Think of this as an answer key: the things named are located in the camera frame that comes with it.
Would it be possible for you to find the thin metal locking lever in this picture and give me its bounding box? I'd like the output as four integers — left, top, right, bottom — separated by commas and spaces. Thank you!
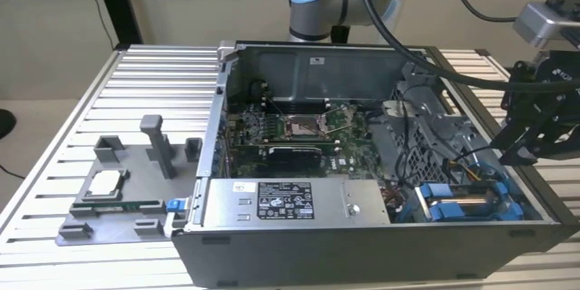
266, 96, 286, 117

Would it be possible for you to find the green RAM stick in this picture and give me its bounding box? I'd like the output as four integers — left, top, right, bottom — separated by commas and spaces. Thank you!
73, 201, 162, 212

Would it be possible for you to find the open black PC case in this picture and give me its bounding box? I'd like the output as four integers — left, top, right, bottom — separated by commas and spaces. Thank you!
169, 40, 580, 289

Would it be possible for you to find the silver power supply unit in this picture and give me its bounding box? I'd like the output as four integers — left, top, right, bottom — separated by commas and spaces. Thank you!
201, 178, 392, 228

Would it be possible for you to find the silver CPU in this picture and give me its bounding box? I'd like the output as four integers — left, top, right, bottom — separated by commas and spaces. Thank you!
88, 170, 124, 195

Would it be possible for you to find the grey metal drive cage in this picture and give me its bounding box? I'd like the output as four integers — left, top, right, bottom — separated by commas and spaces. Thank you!
369, 79, 500, 185

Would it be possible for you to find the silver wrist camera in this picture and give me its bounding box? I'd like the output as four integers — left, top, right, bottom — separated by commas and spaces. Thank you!
513, 0, 580, 49

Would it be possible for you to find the black round base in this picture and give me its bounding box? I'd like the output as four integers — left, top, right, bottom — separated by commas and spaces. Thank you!
0, 108, 18, 140

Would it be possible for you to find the black upright post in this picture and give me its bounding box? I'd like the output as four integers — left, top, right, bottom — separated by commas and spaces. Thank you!
89, 0, 144, 46

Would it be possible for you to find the black graphics card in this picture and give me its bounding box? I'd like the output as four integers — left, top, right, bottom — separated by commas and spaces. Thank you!
230, 143, 325, 173

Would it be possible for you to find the thin black wall cable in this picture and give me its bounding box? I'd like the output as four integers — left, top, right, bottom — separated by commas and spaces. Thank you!
78, 0, 117, 50

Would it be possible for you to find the metal socket cover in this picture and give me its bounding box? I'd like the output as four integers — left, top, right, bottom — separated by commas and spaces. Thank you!
318, 105, 358, 133

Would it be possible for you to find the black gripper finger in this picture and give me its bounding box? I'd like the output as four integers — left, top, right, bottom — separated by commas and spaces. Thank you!
498, 94, 580, 166
490, 60, 564, 151

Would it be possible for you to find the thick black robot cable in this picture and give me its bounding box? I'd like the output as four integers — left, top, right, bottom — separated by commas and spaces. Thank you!
346, 0, 516, 93

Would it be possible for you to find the green motherboard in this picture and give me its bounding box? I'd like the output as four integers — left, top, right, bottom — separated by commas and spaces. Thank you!
224, 99, 386, 179

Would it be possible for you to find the grey parts rack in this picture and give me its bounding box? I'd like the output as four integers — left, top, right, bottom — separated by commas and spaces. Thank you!
53, 114, 202, 247

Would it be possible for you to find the black RAM slot row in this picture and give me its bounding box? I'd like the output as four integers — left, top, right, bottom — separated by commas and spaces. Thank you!
264, 137, 341, 145
264, 96, 329, 114

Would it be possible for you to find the CPU socket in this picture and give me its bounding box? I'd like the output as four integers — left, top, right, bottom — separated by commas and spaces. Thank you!
281, 115, 328, 139

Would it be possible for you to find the coloured disk power wire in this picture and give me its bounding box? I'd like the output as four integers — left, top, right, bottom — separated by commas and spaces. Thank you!
445, 158, 484, 184

